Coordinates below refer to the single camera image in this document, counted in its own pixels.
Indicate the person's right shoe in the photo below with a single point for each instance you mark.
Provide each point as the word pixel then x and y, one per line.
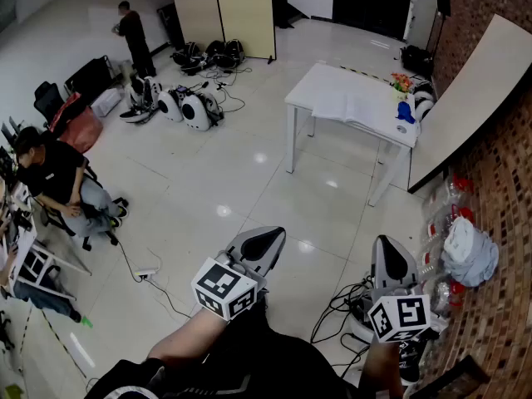
pixel 413 364

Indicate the black staircase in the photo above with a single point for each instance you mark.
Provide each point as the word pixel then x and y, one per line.
pixel 287 2

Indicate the person's black clothing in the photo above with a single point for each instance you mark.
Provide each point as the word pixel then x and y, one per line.
pixel 270 360

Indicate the person's right forearm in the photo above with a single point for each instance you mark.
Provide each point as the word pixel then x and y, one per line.
pixel 380 368

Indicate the black office chair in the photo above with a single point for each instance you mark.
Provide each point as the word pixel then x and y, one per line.
pixel 47 98

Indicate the black double door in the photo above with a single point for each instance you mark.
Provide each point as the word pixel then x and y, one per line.
pixel 370 2

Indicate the green floor marker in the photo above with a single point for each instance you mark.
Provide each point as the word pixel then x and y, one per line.
pixel 87 321

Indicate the white box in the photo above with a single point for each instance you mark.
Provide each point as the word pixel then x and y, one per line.
pixel 106 102

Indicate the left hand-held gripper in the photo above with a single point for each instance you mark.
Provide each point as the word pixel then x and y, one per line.
pixel 224 293

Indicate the black swivel chair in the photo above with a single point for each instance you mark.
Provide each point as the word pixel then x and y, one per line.
pixel 86 243

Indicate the white paper notebook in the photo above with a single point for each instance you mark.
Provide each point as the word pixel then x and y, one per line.
pixel 353 106

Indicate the person's left forearm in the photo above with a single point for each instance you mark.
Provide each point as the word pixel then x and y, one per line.
pixel 187 339

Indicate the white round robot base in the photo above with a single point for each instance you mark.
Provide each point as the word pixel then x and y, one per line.
pixel 424 100

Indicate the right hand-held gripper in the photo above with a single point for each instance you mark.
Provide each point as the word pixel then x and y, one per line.
pixel 399 318

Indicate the pile of clear plastic bottles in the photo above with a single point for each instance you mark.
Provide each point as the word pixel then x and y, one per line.
pixel 436 229

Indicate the white robot pod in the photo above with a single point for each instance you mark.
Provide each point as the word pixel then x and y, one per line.
pixel 197 112
pixel 169 106
pixel 139 98

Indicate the red bag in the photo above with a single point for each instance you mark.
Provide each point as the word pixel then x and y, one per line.
pixel 79 127

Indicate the white power strip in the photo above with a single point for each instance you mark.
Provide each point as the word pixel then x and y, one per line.
pixel 147 272

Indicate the black speaker on stand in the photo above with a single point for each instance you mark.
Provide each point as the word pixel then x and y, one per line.
pixel 442 2

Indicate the black open case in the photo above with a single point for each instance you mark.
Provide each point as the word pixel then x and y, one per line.
pixel 91 75

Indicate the round grey table grommet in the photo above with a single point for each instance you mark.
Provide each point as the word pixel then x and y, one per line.
pixel 401 129

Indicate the blue cloth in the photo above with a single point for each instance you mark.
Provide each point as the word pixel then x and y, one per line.
pixel 405 112

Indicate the beige partition panel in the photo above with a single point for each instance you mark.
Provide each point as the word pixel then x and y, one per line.
pixel 193 6
pixel 245 11

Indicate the white leaning board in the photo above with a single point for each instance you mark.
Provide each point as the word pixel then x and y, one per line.
pixel 469 98

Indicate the grey cloth pile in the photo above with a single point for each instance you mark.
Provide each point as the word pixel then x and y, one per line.
pixel 469 256

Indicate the black robot pod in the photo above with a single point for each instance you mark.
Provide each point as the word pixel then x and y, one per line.
pixel 226 52
pixel 187 54

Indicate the white table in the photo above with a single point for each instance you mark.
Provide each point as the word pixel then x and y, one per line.
pixel 328 83

